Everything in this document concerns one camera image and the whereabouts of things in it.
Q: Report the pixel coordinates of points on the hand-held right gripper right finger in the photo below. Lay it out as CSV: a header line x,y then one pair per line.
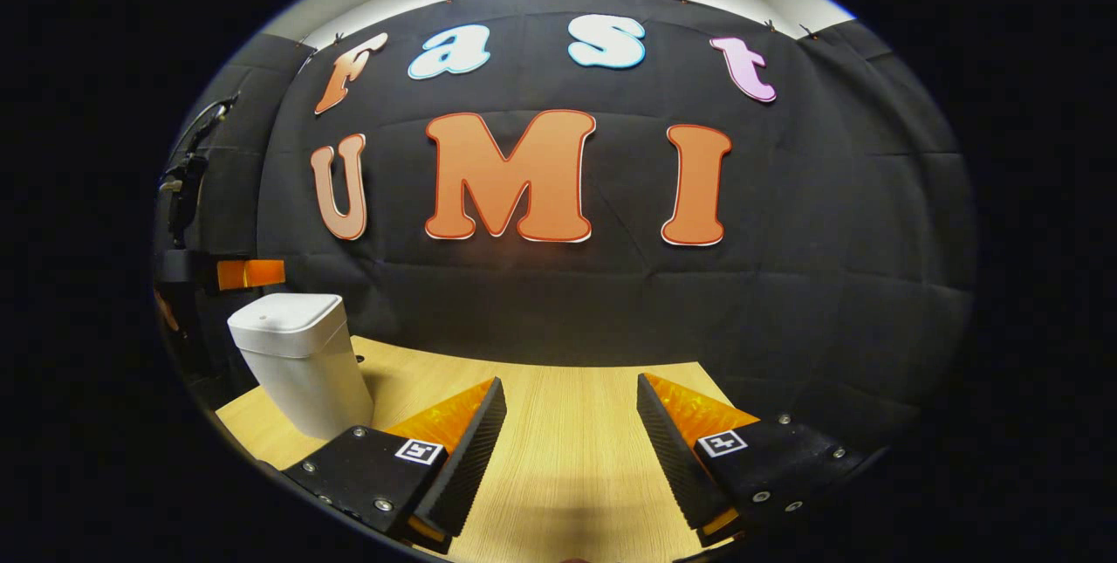
x,y
676,458

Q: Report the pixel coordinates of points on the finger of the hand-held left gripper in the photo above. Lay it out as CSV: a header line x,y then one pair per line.
x,y
188,271

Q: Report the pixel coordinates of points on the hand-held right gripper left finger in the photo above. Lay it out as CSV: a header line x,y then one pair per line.
x,y
467,467

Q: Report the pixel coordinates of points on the white desktop garbage bin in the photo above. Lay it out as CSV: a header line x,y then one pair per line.
x,y
297,371

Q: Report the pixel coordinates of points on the wooden desktop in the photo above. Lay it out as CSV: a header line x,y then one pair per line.
x,y
567,458

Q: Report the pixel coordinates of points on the black backdrop cloth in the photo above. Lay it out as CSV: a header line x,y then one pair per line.
x,y
829,240

